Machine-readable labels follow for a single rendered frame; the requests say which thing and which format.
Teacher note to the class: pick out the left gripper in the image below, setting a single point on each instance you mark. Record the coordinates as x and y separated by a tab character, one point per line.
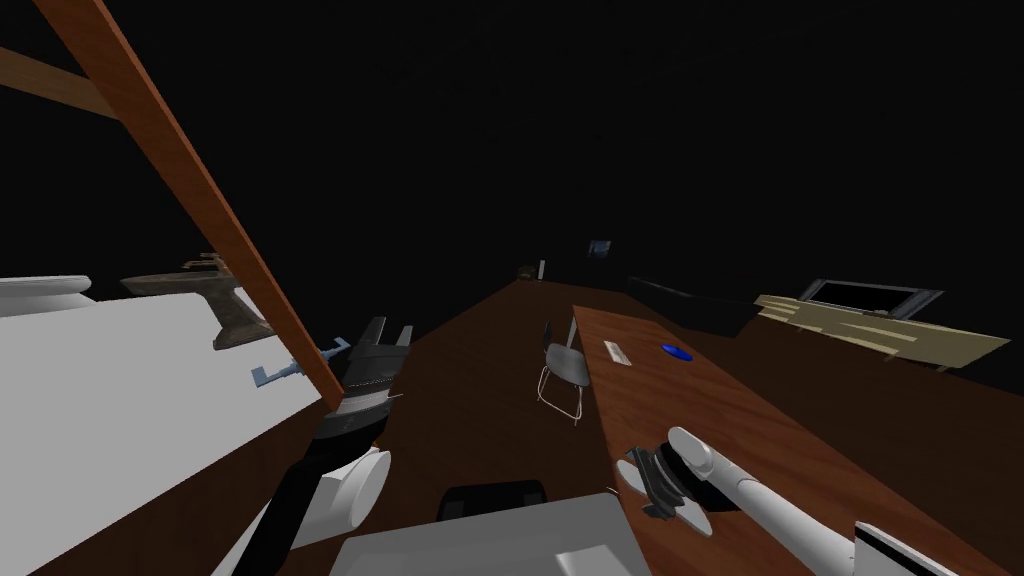
374	370

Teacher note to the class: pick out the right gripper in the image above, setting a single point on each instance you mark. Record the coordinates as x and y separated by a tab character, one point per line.
652	484

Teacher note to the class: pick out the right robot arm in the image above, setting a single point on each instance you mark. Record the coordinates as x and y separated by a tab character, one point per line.
784	512

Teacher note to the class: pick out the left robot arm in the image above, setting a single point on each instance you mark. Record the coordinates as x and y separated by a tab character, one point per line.
352	488

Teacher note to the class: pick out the brown wooden table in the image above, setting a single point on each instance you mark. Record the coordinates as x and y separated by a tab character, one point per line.
744	416

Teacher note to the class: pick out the blue round disc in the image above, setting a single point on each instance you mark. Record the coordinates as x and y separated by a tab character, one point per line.
677	353

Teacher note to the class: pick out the white flat remote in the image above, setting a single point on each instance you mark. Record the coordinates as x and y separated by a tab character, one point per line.
618	353

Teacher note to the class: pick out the grey chair with white legs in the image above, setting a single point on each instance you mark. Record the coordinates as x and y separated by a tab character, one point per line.
566	368

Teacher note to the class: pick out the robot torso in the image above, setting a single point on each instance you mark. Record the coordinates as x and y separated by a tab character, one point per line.
496	544

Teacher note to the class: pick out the brown wooden beam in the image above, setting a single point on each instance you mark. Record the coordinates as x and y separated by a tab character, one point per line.
200	200

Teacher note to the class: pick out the beige stand with television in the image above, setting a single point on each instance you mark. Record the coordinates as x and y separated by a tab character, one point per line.
880	324

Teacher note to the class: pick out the white topped counter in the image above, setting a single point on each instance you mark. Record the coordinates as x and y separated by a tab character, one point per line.
120	416

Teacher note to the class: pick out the white bowl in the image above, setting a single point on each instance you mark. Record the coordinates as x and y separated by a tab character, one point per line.
40	293

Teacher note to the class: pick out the pale blue bracket-shaped object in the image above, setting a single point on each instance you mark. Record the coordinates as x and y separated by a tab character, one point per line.
280	371

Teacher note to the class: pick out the brown pedestal bowl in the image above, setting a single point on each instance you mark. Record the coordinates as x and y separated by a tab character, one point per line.
228	308

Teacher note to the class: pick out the small picture on wall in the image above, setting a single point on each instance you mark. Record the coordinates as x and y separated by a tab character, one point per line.
599	248

